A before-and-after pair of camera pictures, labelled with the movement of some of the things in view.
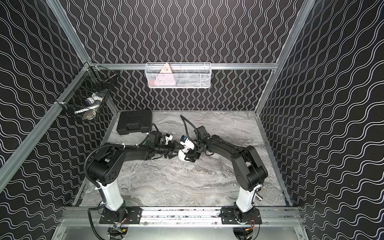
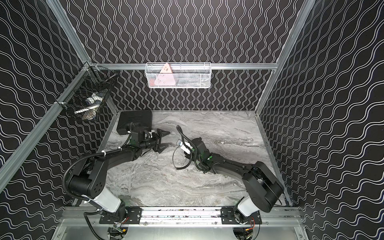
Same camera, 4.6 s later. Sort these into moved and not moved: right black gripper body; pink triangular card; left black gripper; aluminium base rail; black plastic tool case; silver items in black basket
Moved: right black gripper body; left black gripper
Not moved: black plastic tool case; silver items in black basket; aluminium base rail; pink triangular card
